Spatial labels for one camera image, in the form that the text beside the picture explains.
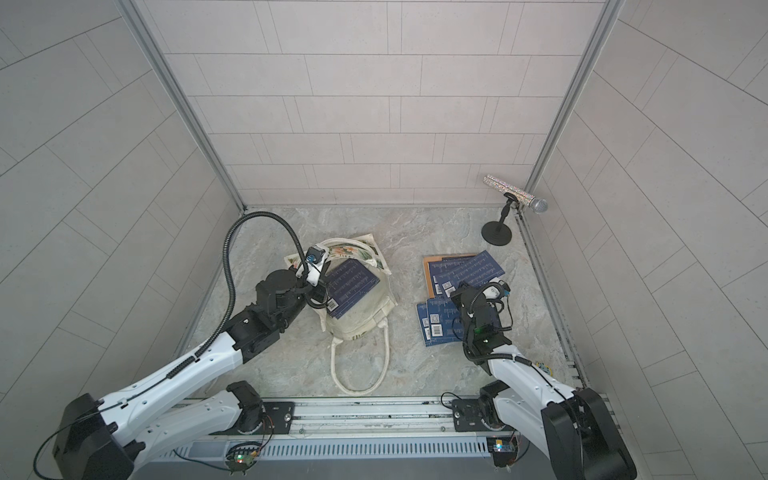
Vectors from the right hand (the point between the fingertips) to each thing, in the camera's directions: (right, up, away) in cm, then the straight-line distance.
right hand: (456, 278), depth 86 cm
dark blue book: (-5, -11, -4) cm, 13 cm away
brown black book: (-5, +5, +10) cm, 12 cm away
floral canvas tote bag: (-25, -11, 0) cm, 28 cm away
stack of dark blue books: (-34, -3, +6) cm, 34 cm away
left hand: (-34, +7, -11) cm, 36 cm away
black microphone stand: (+20, +13, +21) cm, 32 cm away
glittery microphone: (+21, +24, +3) cm, 32 cm away
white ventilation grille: (-28, -36, -18) cm, 49 cm away
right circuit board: (+8, -37, -18) cm, 42 cm away
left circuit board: (-51, -35, -22) cm, 66 cm away
